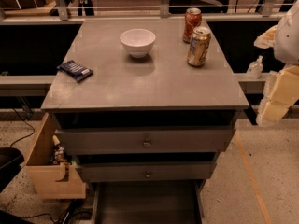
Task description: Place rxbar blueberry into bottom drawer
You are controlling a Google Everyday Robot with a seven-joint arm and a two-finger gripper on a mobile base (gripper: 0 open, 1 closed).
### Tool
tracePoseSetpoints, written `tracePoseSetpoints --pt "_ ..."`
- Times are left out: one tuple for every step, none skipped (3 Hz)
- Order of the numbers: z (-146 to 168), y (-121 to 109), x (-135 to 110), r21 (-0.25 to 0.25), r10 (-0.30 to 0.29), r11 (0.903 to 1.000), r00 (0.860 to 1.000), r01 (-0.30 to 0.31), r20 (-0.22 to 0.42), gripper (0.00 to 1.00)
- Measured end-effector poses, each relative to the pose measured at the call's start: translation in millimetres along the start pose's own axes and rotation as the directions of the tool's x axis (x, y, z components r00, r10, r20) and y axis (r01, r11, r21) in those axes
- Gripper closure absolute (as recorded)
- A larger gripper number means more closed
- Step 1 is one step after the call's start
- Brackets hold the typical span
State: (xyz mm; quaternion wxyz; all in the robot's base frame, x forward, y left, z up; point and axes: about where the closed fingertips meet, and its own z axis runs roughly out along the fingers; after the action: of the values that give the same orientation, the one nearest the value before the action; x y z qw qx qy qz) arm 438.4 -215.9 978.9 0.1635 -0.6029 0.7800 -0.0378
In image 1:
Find grey open bottom drawer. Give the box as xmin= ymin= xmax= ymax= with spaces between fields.
xmin=91 ymin=180 xmax=203 ymax=224

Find grey top drawer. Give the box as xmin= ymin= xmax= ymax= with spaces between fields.
xmin=55 ymin=126 xmax=235 ymax=155

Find black cable on floor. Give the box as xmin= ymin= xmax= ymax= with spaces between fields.
xmin=8 ymin=108 xmax=36 ymax=148

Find black chair seat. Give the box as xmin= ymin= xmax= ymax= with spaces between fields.
xmin=0 ymin=147 xmax=24 ymax=192

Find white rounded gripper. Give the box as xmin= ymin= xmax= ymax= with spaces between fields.
xmin=253 ymin=0 xmax=299 ymax=127

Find orange soda can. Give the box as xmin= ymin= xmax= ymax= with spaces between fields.
xmin=182 ymin=7 xmax=202 ymax=43

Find blue rxbar blueberry bar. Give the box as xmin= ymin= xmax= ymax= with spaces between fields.
xmin=57 ymin=60 xmax=93 ymax=83

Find clear sanitizer pump bottle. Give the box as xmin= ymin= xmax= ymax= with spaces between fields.
xmin=246 ymin=55 xmax=263 ymax=79

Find white ceramic bowl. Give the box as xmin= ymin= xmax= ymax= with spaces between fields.
xmin=120 ymin=29 xmax=156 ymax=58

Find grey drawer cabinet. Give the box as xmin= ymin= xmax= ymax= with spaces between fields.
xmin=40 ymin=17 xmax=250 ymax=219

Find light wooden box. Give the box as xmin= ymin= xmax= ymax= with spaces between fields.
xmin=26 ymin=113 xmax=87 ymax=199

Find gold soda can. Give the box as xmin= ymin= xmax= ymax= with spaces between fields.
xmin=187 ymin=26 xmax=211 ymax=67

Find grey middle drawer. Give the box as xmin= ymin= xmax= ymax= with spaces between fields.
xmin=78 ymin=161 xmax=216 ymax=183

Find grey metal railing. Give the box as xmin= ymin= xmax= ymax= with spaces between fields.
xmin=0 ymin=0 xmax=299 ymax=22

